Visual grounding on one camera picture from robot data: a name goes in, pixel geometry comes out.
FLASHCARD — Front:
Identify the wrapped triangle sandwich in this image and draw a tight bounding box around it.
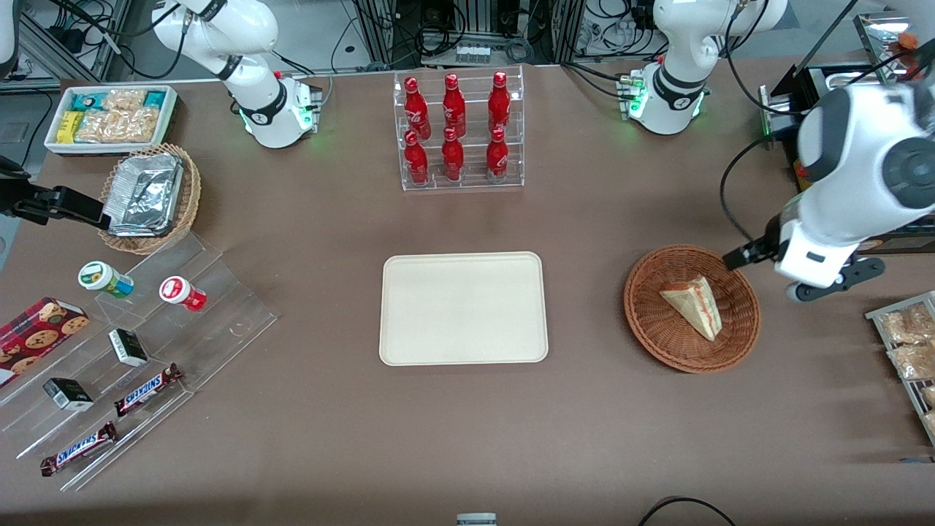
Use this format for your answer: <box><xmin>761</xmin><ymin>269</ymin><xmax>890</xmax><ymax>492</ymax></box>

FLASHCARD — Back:
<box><xmin>660</xmin><ymin>275</ymin><xmax>723</xmax><ymax>342</ymax></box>

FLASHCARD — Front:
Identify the metal wire tray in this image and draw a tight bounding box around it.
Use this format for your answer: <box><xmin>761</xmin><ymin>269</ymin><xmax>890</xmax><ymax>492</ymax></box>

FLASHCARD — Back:
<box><xmin>865</xmin><ymin>291</ymin><xmax>935</xmax><ymax>447</ymax></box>

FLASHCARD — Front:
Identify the red tartan cookie box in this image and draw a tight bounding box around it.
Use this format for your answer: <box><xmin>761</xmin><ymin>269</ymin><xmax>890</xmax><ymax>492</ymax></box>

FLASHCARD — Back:
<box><xmin>0</xmin><ymin>297</ymin><xmax>91</xmax><ymax>389</ymax></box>

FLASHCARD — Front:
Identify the small black box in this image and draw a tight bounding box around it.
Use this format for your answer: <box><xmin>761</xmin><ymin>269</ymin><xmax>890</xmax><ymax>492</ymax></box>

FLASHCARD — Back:
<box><xmin>42</xmin><ymin>378</ymin><xmax>95</xmax><ymax>412</ymax></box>
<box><xmin>108</xmin><ymin>329</ymin><xmax>149</xmax><ymax>367</ymax></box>

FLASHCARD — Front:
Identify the aluminium foil tray stack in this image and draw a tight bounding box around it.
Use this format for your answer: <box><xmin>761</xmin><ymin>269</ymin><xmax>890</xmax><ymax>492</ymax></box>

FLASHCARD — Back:
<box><xmin>102</xmin><ymin>152</ymin><xmax>185</xmax><ymax>237</ymax></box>

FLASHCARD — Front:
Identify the clear bag of crackers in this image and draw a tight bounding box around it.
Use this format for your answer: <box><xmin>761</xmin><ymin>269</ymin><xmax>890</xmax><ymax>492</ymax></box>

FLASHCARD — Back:
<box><xmin>887</xmin><ymin>343</ymin><xmax>935</xmax><ymax>381</ymax></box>
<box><xmin>879</xmin><ymin>304</ymin><xmax>935</xmax><ymax>346</ymax></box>

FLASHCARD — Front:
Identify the black looped cable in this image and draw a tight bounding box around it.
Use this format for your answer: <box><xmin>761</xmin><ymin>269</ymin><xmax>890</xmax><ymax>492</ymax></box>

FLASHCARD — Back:
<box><xmin>638</xmin><ymin>497</ymin><xmax>739</xmax><ymax>526</ymax></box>

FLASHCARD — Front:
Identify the small clear cracker bag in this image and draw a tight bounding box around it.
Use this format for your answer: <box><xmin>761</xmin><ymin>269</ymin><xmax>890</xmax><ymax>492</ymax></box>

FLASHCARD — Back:
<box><xmin>104</xmin><ymin>88</ymin><xmax>148</xmax><ymax>113</ymax></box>

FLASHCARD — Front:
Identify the red cola bottle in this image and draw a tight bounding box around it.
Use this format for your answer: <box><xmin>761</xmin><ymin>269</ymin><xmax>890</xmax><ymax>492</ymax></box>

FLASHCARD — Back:
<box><xmin>404</xmin><ymin>130</ymin><xmax>430</xmax><ymax>186</ymax></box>
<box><xmin>441</xmin><ymin>128</ymin><xmax>465</xmax><ymax>182</ymax></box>
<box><xmin>404</xmin><ymin>76</ymin><xmax>432</xmax><ymax>141</ymax></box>
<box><xmin>442</xmin><ymin>73</ymin><xmax>467</xmax><ymax>138</ymax></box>
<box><xmin>486</xmin><ymin>128</ymin><xmax>510</xmax><ymax>183</ymax></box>
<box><xmin>488</xmin><ymin>71</ymin><xmax>511</xmax><ymax>137</ymax></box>

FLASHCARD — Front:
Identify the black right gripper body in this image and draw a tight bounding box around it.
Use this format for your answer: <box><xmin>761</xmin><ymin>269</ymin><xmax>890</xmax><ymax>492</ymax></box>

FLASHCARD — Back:
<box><xmin>0</xmin><ymin>156</ymin><xmax>56</xmax><ymax>224</ymax></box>

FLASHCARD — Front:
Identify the red lid cup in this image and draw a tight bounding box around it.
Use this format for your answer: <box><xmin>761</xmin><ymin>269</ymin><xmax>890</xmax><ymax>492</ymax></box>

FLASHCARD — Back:
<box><xmin>159</xmin><ymin>276</ymin><xmax>207</xmax><ymax>313</ymax></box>

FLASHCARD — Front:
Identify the large clear cracker bag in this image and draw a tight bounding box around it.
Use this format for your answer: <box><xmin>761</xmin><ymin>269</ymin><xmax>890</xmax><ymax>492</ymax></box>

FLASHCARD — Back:
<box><xmin>75</xmin><ymin>108</ymin><xmax>162</xmax><ymax>145</ymax></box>

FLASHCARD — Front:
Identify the white snack bin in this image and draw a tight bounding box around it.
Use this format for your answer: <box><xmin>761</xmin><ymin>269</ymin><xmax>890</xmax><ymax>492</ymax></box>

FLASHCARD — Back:
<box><xmin>44</xmin><ymin>85</ymin><xmax>180</xmax><ymax>157</ymax></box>

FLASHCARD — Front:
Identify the clear acrylic bottle rack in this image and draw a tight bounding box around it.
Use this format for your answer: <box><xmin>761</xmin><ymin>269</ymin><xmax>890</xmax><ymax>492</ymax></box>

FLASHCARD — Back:
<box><xmin>393</xmin><ymin>65</ymin><xmax>525</xmax><ymax>192</ymax></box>

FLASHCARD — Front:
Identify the beige plastic tray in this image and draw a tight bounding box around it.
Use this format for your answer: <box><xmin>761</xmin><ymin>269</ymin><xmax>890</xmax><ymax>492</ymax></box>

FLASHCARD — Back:
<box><xmin>379</xmin><ymin>252</ymin><xmax>549</xmax><ymax>366</ymax></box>

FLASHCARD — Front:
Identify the brown wicker basket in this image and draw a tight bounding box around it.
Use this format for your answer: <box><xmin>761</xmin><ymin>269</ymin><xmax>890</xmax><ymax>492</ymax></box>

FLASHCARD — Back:
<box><xmin>623</xmin><ymin>245</ymin><xmax>762</xmax><ymax>375</ymax></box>

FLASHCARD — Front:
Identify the stainless steel tray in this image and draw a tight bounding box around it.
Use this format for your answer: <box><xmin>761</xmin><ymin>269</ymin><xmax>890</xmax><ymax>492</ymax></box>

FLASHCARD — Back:
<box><xmin>852</xmin><ymin>10</ymin><xmax>935</xmax><ymax>83</ymax></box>

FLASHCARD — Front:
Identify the light wicker basket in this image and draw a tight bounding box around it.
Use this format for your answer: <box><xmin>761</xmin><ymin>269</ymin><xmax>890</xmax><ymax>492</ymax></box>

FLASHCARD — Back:
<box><xmin>99</xmin><ymin>143</ymin><xmax>202</xmax><ymax>255</ymax></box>

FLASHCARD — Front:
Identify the Snickers bar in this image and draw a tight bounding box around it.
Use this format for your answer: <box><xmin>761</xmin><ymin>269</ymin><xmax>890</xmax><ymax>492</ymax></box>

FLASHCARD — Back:
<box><xmin>113</xmin><ymin>363</ymin><xmax>183</xmax><ymax>418</ymax></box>
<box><xmin>40</xmin><ymin>422</ymin><xmax>119</xmax><ymax>477</ymax></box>

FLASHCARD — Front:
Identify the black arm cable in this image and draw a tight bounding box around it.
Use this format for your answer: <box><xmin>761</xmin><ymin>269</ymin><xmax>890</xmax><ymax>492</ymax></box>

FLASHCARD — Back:
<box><xmin>720</xmin><ymin>136</ymin><xmax>802</xmax><ymax>253</ymax></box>

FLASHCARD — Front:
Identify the green lid cup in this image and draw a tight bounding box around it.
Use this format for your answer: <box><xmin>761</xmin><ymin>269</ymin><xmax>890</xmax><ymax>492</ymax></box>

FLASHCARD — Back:
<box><xmin>78</xmin><ymin>261</ymin><xmax>135</xmax><ymax>300</ymax></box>

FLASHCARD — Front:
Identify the clear acrylic stepped stand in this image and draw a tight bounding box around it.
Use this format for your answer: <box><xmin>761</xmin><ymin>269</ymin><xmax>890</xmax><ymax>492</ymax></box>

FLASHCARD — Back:
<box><xmin>0</xmin><ymin>230</ymin><xmax>279</xmax><ymax>492</ymax></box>

